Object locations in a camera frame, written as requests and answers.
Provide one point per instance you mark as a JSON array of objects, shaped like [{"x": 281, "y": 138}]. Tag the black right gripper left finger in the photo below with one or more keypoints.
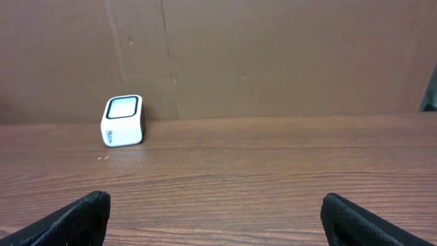
[{"x": 81, "y": 223}]

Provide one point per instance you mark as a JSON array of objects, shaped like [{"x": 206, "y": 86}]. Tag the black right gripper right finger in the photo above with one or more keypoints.
[{"x": 347, "y": 224}]

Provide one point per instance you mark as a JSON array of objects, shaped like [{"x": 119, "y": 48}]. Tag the white barcode scanner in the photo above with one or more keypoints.
[{"x": 123, "y": 121}]

